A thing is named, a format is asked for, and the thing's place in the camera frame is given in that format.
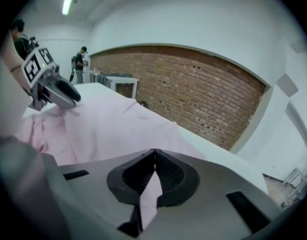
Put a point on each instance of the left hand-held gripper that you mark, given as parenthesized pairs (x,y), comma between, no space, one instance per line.
(33,69)

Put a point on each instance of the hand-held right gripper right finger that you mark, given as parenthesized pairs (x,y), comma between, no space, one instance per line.
(213,184)

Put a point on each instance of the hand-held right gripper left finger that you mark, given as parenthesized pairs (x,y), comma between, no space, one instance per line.
(98,184)

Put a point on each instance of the pink robe garment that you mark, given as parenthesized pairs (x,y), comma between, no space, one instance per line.
(106,129)

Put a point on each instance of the person's left forearm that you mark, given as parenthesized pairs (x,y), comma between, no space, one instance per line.
(14,79)

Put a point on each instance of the dark blue oval pad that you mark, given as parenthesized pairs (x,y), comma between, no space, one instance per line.
(72,75)

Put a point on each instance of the large white table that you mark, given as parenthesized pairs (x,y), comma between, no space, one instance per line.
(231,166)

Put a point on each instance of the small white side table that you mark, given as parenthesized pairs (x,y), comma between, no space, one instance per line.
(126,80)
(92,72)

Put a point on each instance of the ceiling light tube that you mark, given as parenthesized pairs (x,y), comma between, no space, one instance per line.
(67,2)

